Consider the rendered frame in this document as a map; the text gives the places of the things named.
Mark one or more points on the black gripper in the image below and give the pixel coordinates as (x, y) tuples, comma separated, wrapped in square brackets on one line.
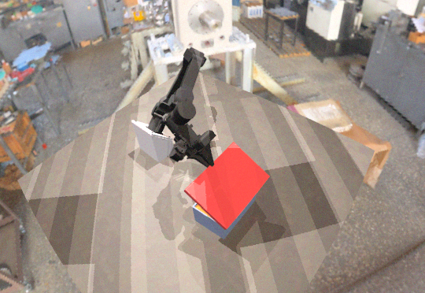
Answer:
[(200, 149)]

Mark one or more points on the blue open box with yellow inside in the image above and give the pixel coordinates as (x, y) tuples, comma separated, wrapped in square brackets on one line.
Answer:
[(205, 220)]

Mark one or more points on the red box lid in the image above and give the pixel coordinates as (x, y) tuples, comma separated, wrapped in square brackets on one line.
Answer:
[(224, 190)]

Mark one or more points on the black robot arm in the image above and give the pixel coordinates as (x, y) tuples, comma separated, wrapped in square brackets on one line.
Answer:
[(176, 107)]

